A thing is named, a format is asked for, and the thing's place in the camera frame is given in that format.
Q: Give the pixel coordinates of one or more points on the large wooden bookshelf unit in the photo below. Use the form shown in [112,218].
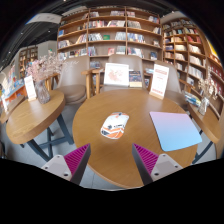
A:
[110,33]

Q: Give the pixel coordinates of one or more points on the light blue book stack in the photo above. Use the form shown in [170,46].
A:
[149,71]

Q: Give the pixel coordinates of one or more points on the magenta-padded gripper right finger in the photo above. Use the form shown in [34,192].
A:
[146,160]

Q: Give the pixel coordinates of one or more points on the distant wooden bookshelf unit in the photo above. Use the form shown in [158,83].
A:
[28,58]

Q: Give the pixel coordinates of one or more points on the pale lilac mouse pad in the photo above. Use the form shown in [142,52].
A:
[175,130]

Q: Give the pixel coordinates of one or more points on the white and orange computer mouse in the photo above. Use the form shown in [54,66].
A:
[114,126]

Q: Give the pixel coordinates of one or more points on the glass vase with dried flowers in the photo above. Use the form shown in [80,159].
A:
[203,106]

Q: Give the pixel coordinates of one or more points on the round wooden side table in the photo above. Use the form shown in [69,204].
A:
[31,116]

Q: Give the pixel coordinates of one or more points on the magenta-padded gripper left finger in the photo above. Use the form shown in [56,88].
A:
[77,160]

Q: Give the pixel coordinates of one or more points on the dark cover book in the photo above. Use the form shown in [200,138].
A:
[135,78]

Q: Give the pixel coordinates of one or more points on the beige padded wooden armchair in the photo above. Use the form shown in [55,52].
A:
[123,58]
[173,83]
[71,80]

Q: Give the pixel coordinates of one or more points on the small white table sign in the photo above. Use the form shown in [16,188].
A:
[30,87]

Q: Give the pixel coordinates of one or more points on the curved wooden side table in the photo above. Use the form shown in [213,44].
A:
[208,123]

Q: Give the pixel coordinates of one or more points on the glass vase with pink flowers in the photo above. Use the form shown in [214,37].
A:
[42,90]

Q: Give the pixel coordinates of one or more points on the stack of colourful books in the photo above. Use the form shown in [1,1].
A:
[192,98]

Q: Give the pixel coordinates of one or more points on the white framed floral picture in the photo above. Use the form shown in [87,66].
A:
[116,74]

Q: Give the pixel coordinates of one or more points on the white sign on wooden base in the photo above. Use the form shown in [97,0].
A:
[159,80]

